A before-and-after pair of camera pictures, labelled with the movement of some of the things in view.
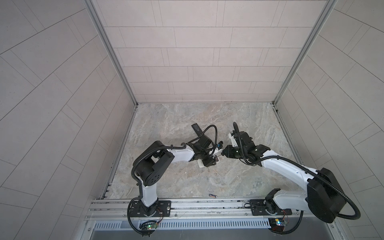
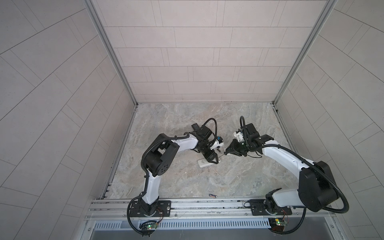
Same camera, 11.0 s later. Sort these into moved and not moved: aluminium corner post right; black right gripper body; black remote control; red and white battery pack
Moved: black right gripper body
Not moved: aluminium corner post right; red and white battery pack; black remote control
